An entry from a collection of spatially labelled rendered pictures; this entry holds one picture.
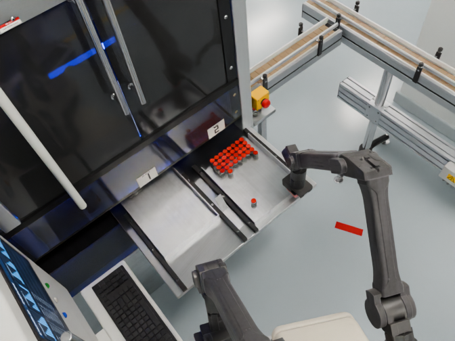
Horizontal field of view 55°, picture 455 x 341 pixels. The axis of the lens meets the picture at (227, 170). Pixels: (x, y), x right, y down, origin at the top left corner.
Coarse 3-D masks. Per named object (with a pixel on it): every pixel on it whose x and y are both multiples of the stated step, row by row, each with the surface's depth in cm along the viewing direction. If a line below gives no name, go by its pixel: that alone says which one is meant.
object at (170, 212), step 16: (160, 176) 184; (176, 176) 183; (144, 192) 180; (160, 192) 180; (176, 192) 179; (192, 192) 178; (128, 208) 177; (144, 208) 176; (160, 208) 175; (176, 208) 175; (192, 208) 174; (208, 208) 174; (144, 224) 172; (160, 224) 172; (176, 224) 171; (192, 224) 170; (208, 224) 167; (160, 240) 168; (176, 240) 167
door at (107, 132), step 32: (32, 32) 103; (64, 32) 108; (0, 64) 103; (32, 64) 108; (64, 64) 114; (96, 64) 120; (32, 96) 114; (64, 96) 120; (96, 96) 128; (0, 128) 113; (32, 128) 120; (64, 128) 127; (96, 128) 136; (128, 128) 145; (0, 160) 120; (32, 160) 127; (64, 160) 135; (96, 160) 145; (0, 192) 127; (32, 192) 135
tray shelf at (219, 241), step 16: (208, 144) 191; (224, 144) 190; (192, 160) 187; (208, 160) 187; (192, 176) 183; (208, 192) 178; (112, 208) 178; (128, 224) 173; (224, 224) 170; (192, 240) 167; (208, 240) 166; (224, 240) 166; (240, 240) 165; (176, 256) 164; (192, 256) 163; (208, 256) 163; (224, 256) 162; (160, 272) 161; (176, 272) 161; (176, 288) 157
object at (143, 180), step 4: (152, 168) 166; (148, 172) 166; (152, 172) 167; (156, 172) 169; (144, 176) 166; (152, 176) 169; (156, 176) 171; (140, 180) 166; (144, 180) 167; (148, 180) 169; (140, 184) 167; (144, 184) 169
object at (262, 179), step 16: (256, 144) 188; (256, 160) 184; (272, 160) 183; (208, 176) 180; (240, 176) 181; (256, 176) 180; (272, 176) 179; (224, 192) 174; (240, 192) 176; (256, 192) 176; (272, 192) 175; (288, 192) 174; (240, 208) 169; (256, 208) 172; (272, 208) 168; (256, 224) 167
